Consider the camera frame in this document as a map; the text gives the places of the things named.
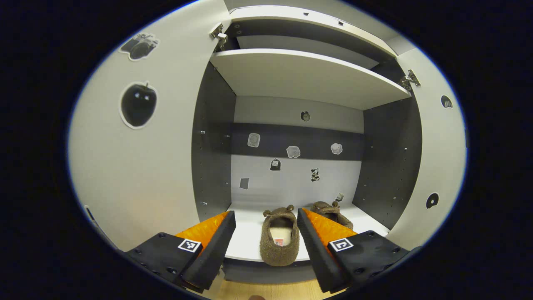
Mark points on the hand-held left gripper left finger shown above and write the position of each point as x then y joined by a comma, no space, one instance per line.
212,254

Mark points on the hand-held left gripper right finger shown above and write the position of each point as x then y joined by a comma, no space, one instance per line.
316,254

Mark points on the brown fuzzy shoe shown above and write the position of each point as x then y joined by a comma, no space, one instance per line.
279,252
333,210

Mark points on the white shoe cabinet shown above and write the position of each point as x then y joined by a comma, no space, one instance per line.
291,183

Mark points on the white cabinet door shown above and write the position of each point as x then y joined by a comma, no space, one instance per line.
166,158
441,158

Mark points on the white cabinet shelf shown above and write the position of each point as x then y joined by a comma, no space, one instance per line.
308,75

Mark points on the metal door hinge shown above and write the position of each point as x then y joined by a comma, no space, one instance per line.
218,34
410,78

